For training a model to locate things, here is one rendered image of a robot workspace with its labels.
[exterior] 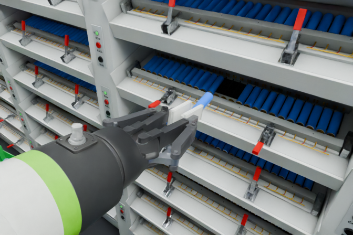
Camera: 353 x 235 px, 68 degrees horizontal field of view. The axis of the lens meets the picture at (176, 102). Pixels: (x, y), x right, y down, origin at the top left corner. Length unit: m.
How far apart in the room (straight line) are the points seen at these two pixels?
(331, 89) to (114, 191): 0.39
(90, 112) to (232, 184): 0.58
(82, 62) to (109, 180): 0.72
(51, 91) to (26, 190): 1.00
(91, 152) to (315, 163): 0.46
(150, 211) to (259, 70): 0.79
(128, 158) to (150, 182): 0.70
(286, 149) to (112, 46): 0.51
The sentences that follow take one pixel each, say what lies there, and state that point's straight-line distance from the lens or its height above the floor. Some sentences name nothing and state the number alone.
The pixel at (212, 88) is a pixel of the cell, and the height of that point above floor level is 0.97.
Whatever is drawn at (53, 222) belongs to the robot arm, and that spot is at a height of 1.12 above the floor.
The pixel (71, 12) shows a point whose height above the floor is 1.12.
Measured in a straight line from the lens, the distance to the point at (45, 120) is 1.35.
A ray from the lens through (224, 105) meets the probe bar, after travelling 0.64.
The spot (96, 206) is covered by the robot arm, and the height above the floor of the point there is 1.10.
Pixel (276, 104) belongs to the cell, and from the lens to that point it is 0.65.
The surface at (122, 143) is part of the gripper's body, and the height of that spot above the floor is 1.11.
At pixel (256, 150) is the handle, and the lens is 0.54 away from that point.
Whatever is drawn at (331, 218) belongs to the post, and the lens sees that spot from 0.67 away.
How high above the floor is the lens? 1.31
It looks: 33 degrees down
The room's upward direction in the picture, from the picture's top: 2 degrees clockwise
